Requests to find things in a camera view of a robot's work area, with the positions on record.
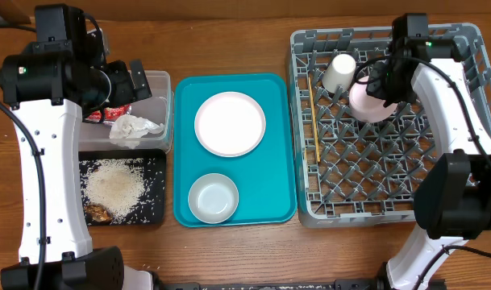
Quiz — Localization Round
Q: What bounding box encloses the grey small bowl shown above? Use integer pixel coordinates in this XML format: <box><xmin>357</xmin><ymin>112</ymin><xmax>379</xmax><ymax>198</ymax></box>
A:
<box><xmin>188</xmin><ymin>173</ymin><xmax>239</xmax><ymax>224</ymax></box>

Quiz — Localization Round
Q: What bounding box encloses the black plastic tray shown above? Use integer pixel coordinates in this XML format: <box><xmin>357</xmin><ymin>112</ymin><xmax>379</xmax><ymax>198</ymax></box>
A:
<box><xmin>79</xmin><ymin>149</ymin><xmax>166</xmax><ymax>226</ymax></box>

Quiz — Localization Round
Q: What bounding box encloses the teal serving tray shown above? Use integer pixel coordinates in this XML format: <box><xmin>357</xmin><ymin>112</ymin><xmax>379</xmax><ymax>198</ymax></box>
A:
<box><xmin>173</xmin><ymin>72</ymin><xmax>297</xmax><ymax>227</ymax></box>

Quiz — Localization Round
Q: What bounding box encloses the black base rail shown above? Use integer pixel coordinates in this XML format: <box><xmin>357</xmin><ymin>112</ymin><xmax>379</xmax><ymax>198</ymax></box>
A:
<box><xmin>159</xmin><ymin>278</ymin><xmax>390</xmax><ymax>290</ymax></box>

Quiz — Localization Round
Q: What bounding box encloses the red foil snack wrapper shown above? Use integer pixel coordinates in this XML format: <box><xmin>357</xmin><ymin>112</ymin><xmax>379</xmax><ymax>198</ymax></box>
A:
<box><xmin>85</xmin><ymin>105</ymin><xmax>131</xmax><ymax>123</ymax></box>

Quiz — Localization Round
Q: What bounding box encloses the large pink plate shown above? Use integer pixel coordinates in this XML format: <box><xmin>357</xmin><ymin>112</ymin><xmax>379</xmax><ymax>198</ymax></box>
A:
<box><xmin>194</xmin><ymin>91</ymin><xmax>266</xmax><ymax>157</ymax></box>

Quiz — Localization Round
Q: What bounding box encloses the grey dishwasher rack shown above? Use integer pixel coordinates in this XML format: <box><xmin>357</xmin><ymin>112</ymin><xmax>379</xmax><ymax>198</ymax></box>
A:
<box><xmin>288</xmin><ymin>23</ymin><xmax>491</xmax><ymax>229</ymax></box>

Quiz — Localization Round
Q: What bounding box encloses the clear plastic bin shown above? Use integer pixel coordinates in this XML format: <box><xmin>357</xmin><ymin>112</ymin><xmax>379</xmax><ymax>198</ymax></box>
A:
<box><xmin>79</xmin><ymin>70</ymin><xmax>174</xmax><ymax>153</ymax></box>

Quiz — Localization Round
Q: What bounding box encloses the white rice pile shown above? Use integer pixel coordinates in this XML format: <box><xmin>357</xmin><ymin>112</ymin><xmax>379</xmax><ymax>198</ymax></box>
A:
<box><xmin>84</xmin><ymin>159</ymin><xmax>145</xmax><ymax>217</ymax></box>

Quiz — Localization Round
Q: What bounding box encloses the white paper cup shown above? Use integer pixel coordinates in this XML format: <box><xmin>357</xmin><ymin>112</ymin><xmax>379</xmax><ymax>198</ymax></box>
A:
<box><xmin>322</xmin><ymin>54</ymin><xmax>356</xmax><ymax>93</ymax></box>

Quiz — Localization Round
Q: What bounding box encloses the brown food scrap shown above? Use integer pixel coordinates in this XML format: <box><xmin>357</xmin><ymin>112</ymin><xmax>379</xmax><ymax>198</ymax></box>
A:
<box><xmin>84</xmin><ymin>204</ymin><xmax>113</xmax><ymax>223</ymax></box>

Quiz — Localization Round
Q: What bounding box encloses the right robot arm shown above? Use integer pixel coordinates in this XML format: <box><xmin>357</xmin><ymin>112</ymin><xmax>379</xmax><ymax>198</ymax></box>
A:
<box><xmin>366</xmin><ymin>13</ymin><xmax>491</xmax><ymax>289</ymax></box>

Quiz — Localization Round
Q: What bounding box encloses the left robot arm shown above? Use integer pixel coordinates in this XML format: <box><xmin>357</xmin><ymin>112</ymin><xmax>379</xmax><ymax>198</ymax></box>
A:
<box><xmin>0</xmin><ymin>4</ymin><xmax>161</xmax><ymax>289</ymax></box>

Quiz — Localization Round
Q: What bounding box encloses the white napkin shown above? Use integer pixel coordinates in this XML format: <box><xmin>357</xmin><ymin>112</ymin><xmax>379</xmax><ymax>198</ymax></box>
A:
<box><xmin>109</xmin><ymin>114</ymin><xmax>164</xmax><ymax>149</ymax></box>

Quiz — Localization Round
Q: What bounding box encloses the small pink bowl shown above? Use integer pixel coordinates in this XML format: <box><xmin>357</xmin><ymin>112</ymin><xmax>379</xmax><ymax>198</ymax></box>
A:
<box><xmin>349</xmin><ymin>83</ymin><xmax>397</xmax><ymax>123</ymax></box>

